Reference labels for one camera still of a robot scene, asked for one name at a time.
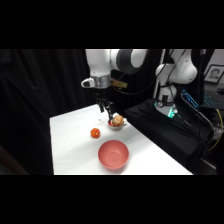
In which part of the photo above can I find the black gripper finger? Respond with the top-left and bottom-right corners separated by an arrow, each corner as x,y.
104,101 -> 115,122
97,99 -> 105,114

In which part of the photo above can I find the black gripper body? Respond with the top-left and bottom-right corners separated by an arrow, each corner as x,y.
94,87 -> 113,104

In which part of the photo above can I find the pink bowl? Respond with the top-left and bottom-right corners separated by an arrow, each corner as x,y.
97,139 -> 130,171

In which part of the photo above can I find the tan round toy food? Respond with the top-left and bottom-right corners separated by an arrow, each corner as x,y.
111,115 -> 125,128

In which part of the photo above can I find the black robot stand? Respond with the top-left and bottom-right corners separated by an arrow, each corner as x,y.
123,98 -> 215,175

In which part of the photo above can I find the black curtain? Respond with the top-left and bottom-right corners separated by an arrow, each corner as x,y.
0,49 -> 165,175

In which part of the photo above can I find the green base light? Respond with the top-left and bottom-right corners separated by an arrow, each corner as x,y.
167,108 -> 177,120

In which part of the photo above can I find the blue lit device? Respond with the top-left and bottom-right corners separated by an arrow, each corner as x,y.
180,88 -> 201,110

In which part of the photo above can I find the framed portrait picture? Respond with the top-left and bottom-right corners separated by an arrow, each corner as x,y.
203,64 -> 224,84

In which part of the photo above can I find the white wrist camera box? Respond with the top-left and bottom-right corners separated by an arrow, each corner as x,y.
80,77 -> 98,89

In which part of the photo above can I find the brown wrist bracket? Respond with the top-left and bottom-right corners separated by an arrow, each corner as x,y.
111,77 -> 128,90

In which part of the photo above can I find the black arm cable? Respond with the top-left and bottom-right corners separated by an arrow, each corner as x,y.
111,49 -> 168,97

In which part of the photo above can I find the yellow cable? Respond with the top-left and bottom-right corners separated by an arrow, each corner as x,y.
208,108 -> 224,152

